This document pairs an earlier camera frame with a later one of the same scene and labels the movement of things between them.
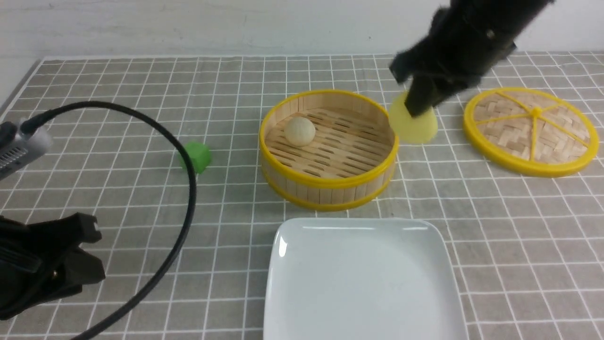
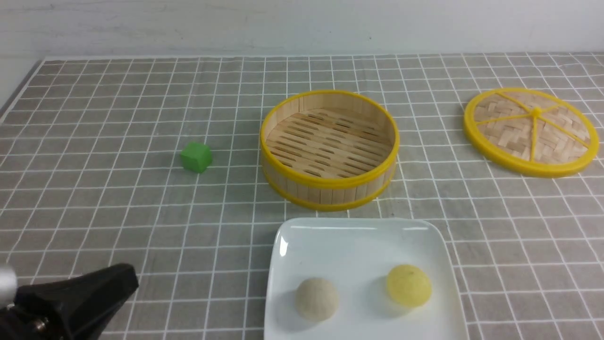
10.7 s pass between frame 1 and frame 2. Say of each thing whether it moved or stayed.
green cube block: stayed
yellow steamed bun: moved
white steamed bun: moved
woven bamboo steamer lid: stayed
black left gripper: moved
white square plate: stayed
